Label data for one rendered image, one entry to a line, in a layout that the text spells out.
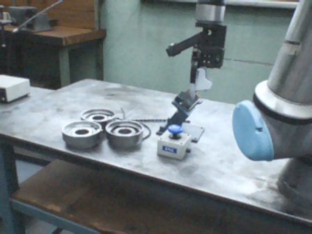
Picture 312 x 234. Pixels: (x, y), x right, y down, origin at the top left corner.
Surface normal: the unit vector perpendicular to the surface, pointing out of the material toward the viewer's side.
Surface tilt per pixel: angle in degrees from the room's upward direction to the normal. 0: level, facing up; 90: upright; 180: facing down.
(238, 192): 0
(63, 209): 0
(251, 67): 90
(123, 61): 90
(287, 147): 103
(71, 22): 90
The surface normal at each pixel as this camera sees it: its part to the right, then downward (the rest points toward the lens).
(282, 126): -0.37, 0.54
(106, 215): 0.04, -0.92
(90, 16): -0.41, 0.33
